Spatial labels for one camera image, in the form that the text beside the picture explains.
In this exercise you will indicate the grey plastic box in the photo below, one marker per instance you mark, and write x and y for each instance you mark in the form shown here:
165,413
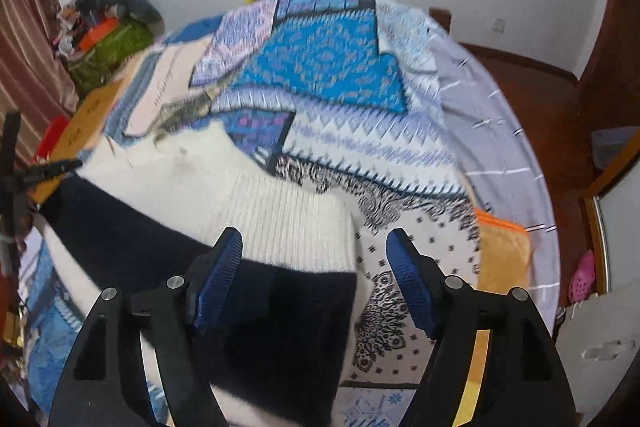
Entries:
611,147

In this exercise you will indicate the pink clog shoe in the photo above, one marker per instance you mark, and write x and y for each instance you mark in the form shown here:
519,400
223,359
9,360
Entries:
582,276

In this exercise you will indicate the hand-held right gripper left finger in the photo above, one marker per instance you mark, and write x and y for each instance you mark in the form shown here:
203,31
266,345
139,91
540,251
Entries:
217,282

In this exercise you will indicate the grey plush toy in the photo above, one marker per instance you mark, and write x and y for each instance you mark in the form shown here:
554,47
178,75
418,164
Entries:
132,4

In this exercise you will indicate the white and navy knit sweater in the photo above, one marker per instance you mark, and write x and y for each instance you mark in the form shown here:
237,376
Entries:
280,217

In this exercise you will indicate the orange box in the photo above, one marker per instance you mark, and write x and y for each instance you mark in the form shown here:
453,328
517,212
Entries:
97,33

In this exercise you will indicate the grey striped bed sheet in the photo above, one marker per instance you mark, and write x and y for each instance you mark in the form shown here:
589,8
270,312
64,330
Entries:
500,147

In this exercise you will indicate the white wall socket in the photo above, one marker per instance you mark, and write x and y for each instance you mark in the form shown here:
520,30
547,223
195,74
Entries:
498,26

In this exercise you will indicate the wooden framed mirror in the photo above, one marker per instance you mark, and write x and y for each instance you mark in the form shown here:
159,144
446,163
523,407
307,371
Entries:
617,237

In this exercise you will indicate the green patterned bag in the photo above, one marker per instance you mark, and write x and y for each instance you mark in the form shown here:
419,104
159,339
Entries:
107,52

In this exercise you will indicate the wooden bed board flower cutouts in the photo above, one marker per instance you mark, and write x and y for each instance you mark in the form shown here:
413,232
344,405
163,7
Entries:
85,117

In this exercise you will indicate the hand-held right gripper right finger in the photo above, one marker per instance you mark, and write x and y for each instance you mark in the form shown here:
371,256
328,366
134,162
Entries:
407,279

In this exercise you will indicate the red box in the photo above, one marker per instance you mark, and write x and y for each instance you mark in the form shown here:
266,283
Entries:
50,139

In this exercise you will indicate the blue patchwork bedspread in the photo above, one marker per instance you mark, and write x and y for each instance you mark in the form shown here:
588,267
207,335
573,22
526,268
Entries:
325,57

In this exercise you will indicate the white cardboard box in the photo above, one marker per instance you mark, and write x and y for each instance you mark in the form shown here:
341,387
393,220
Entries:
595,347

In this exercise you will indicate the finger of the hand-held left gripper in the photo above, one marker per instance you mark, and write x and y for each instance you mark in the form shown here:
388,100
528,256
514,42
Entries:
47,172

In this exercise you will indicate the brown wooden door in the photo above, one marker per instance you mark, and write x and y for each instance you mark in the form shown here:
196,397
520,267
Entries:
615,32

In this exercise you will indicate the striped brown curtain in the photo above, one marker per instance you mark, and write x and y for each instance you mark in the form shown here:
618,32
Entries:
27,52

